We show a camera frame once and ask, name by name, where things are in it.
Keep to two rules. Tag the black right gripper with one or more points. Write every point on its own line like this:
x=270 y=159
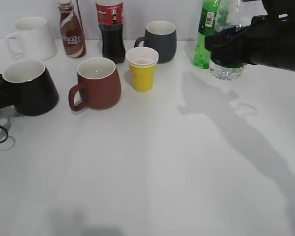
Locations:
x=244 y=38

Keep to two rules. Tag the black ceramic mug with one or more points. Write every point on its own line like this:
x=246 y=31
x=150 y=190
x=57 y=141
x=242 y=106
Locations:
x=29 y=87

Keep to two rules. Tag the clear water bottle green label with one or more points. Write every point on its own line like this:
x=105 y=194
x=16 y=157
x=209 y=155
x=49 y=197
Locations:
x=226 y=71

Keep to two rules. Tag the white ceramic mug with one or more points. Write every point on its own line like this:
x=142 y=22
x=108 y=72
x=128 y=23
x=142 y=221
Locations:
x=32 y=39

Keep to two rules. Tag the red-brown ceramic mug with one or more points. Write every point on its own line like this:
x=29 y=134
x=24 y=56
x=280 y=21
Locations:
x=98 y=85

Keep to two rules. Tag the dark grey ceramic mug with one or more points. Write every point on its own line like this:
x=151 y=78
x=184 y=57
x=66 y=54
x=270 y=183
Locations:
x=162 y=37

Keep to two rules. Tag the green soda bottle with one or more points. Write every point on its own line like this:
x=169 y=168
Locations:
x=206 y=27

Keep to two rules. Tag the brown Nescafe coffee bottle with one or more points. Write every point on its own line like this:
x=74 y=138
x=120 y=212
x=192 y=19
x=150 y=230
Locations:
x=70 y=30

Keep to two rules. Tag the yellow paper cup stack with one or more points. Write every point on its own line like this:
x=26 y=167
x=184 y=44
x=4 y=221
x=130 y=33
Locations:
x=142 y=62

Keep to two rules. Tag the cola bottle red label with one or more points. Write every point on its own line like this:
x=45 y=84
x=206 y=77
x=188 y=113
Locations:
x=110 y=19

